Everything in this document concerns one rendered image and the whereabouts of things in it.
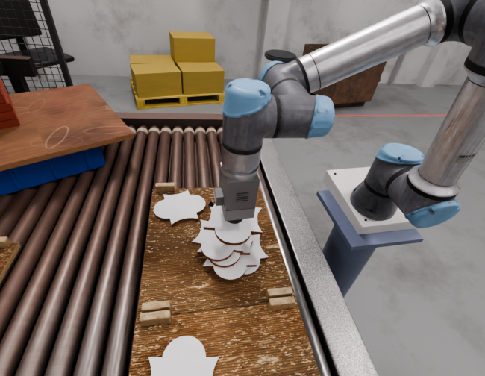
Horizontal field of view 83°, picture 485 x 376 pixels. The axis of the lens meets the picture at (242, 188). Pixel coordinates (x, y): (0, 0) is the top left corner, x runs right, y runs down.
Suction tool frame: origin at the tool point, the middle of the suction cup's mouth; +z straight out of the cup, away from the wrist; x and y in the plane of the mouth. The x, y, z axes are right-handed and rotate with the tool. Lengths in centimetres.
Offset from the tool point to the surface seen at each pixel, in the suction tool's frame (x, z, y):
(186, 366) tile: -13.2, 10.7, 24.6
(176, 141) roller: -11, 13, -59
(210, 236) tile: -5.1, 7.7, -2.5
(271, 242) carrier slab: 11.6, 11.7, -1.2
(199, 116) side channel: 0, 10, -75
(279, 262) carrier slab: 11.7, 11.7, 5.4
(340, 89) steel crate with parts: 209, 75, -279
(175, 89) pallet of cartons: -4, 85, -301
